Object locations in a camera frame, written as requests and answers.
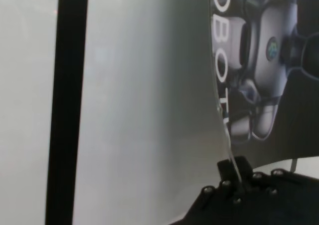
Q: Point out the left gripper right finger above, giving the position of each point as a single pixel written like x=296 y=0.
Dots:
x=245 y=172

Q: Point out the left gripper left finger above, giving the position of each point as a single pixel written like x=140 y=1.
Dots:
x=228 y=172

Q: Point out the black robot print poster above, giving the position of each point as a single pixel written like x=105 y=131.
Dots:
x=286 y=135

